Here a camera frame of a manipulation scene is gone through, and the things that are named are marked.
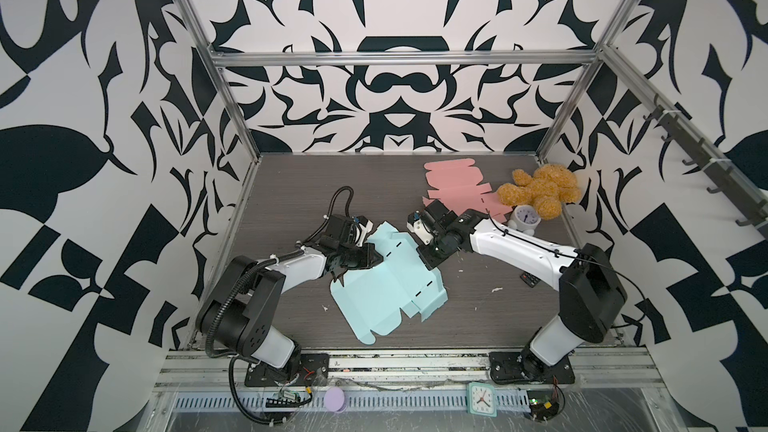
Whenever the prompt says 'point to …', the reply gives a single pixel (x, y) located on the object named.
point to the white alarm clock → (524, 218)
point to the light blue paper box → (370, 298)
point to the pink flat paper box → (457, 184)
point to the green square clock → (481, 399)
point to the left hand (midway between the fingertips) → (384, 254)
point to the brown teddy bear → (547, 190)
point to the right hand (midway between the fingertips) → (423, 255)
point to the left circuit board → (287, 399)
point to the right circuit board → (542, 410)
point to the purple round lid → (335, 399)
